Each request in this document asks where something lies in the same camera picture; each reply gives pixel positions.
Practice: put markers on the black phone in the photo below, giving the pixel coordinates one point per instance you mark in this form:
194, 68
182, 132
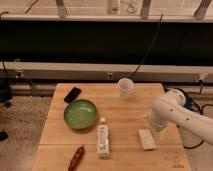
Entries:
72, 95

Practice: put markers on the grey wall rail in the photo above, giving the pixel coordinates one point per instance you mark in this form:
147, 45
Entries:
106, 72

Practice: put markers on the red brown tool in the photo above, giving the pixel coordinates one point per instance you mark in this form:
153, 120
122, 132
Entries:
76, 158

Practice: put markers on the white plastic bottle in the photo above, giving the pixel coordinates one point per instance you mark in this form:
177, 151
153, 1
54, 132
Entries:
103, 139

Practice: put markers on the blue box on floor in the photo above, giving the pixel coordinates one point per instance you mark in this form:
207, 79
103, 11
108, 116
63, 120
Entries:
188, 102

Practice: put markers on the white rectangular sponge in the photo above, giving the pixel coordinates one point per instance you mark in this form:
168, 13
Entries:
147, 140

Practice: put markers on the black chair base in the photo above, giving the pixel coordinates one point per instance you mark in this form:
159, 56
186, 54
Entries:
5, 97

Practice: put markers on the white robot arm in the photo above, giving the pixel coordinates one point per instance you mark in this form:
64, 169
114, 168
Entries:
169, 107

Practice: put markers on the green bowl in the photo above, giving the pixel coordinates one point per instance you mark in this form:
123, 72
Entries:
80, 114

